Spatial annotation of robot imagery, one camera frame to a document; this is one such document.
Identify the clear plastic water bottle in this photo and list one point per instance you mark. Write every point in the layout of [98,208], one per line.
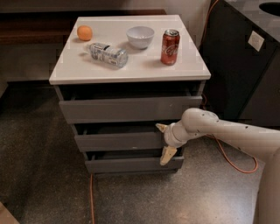
[108,54]

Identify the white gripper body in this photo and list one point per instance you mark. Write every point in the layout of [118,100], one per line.
[170,136]

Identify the dark wooden bench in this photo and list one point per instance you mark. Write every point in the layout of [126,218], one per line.
[52,27]

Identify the orange fruit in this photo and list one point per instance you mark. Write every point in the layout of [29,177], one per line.
[84,33]

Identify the grey cabinet with white top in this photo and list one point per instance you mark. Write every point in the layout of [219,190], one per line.
[144,75]

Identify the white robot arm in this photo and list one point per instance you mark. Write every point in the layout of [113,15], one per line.
[257,142]

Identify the white wall outlet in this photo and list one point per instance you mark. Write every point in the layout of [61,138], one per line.
[256,41]

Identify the white bowl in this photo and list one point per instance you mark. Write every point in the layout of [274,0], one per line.
[140,37]

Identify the red coke can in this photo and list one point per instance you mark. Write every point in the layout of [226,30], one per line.
[170,46]

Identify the grey top drawer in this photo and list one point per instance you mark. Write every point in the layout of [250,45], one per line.
[118,110]

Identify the black counter cabinet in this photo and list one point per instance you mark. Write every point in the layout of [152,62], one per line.
[244,84]

